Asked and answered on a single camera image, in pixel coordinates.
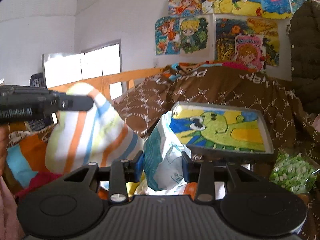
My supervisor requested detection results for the white teal patterned cloth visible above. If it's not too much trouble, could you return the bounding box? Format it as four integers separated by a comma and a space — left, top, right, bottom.
143, 111, 191, 191

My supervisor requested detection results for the person's left hand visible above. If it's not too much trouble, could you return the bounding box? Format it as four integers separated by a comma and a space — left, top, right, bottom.
0, 124, 10, 176

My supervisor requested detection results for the black plastic crate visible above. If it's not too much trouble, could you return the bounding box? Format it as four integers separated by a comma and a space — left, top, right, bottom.
29, 73, 46, 88

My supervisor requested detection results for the grey tray with green drawing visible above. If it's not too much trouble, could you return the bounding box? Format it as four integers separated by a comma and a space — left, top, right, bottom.
169, 102, 274, 159

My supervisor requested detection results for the orange blue cartoon blanket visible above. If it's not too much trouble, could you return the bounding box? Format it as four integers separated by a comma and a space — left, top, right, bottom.
1, 122, 62, 195

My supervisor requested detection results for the brown PF patterned duvet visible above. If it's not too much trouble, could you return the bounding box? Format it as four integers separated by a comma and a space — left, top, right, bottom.
113, 62, 319, 160

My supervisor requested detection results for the anime girl boy poster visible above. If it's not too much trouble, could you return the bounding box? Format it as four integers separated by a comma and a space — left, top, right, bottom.
155, 16, 210, 57

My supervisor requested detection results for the orange swirl painting with girl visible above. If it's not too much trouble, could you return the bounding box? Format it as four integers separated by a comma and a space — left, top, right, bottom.
215, 17, 280, 72

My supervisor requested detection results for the red-haired girl small poster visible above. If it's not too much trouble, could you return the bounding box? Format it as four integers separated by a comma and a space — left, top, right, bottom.
168, 0, 203, 17

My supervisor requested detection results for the dark olive quilted jacket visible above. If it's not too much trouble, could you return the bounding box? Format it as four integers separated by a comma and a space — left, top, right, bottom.
287, 0, 319, 114

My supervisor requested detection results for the wooden bed rail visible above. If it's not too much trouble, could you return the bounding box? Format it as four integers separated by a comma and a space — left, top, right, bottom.
49, 68, 164, 100

